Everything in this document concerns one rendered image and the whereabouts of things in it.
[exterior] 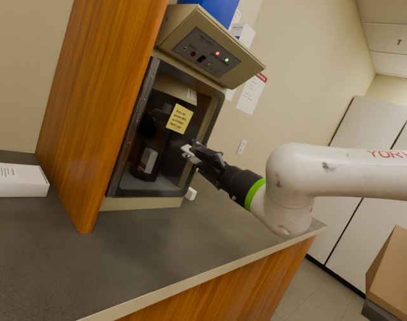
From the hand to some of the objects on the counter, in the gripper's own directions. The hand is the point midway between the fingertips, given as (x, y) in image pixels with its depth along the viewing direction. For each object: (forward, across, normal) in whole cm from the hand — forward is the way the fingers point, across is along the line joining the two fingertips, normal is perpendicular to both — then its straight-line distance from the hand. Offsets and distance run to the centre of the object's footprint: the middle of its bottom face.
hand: (191, 153), depth 77 cm
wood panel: (+20, -2, +36) cm, 42 cm away
